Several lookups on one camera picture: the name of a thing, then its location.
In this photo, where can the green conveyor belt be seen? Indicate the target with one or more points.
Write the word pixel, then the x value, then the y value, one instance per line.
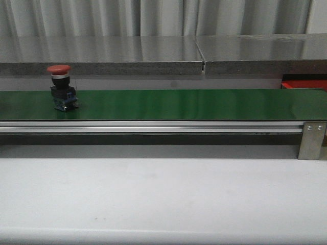
pixel 190 104

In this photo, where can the red plastic tray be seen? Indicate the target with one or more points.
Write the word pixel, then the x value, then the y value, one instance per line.
pixel 304 84

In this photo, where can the grey stone counter right slab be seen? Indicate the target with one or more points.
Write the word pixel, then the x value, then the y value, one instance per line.
pixel 275 54

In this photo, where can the grey stone counter slab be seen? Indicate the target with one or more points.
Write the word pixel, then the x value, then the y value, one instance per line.
pixel 94 56
pixel 275 54

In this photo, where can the grey stone counter left slab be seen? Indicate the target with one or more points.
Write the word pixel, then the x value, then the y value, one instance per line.
pixel 94 56

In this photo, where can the grey pleated curtain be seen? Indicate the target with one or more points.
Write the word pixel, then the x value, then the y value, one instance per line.
pixel 153 18

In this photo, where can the steel conveyor support bracket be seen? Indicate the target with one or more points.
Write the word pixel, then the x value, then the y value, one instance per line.
pixel 312 138

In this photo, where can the aluminium conveyor frame rail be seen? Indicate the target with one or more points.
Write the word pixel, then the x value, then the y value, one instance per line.
pixel 152 126

